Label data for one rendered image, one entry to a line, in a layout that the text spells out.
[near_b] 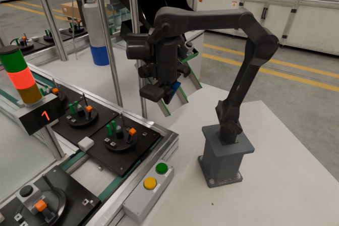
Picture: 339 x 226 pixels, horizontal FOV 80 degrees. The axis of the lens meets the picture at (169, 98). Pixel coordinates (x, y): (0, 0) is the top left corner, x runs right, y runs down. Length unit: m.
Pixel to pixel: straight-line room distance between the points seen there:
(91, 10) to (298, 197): 1.53
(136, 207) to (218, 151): 0.32
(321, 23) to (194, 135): 3.82
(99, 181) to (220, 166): 0.45
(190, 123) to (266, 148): 0.38
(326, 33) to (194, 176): 4.04
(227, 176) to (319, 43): 4.01
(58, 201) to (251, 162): 0.76
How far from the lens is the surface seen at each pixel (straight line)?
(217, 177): 0.85
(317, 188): 1.04
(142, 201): 0.74
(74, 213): 0.76
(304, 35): 4.61
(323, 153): 2.54
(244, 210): 0.87
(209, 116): 1.15
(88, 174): 0.89
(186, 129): 1.06
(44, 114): 0.72
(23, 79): 0.66
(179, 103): 0.99
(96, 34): 1.62
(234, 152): 0.74
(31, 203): 0.72
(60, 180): 0.84
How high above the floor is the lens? 1.62
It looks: 37 degrees down
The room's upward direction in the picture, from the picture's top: straight up
